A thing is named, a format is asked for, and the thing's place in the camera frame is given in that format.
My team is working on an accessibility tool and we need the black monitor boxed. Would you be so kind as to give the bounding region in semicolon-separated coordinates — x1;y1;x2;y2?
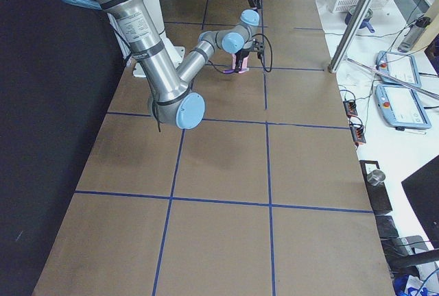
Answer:
402;156;439;249

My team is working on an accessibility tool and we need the pink mesh pen holder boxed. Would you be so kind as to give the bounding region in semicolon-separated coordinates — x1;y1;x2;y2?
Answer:
231;52;250;74

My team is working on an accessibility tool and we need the blue frying pan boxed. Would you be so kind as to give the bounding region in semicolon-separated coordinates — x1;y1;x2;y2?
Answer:
344;4;375;32

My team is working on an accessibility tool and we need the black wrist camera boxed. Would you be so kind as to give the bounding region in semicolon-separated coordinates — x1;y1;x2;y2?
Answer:
251;39;265;60

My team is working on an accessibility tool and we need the lower blue teach pendant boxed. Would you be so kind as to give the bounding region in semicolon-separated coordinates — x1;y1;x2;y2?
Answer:
375;84;431;130

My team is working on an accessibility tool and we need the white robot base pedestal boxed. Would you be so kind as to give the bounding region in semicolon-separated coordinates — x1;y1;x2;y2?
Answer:
109;0;187;79

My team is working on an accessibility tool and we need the blue teach pendant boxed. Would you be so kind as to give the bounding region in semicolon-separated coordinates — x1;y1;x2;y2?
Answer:
376;51;422;87
375;84;431;130

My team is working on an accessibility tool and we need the upper blue teach pendant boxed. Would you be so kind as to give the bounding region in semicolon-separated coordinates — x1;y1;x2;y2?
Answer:
376;51;422;87

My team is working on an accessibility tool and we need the aluminium frame post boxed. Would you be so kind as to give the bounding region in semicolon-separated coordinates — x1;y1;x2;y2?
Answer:
328;0;372;73

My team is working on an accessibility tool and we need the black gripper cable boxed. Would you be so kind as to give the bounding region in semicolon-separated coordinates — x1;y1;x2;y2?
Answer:
205;34;274;73

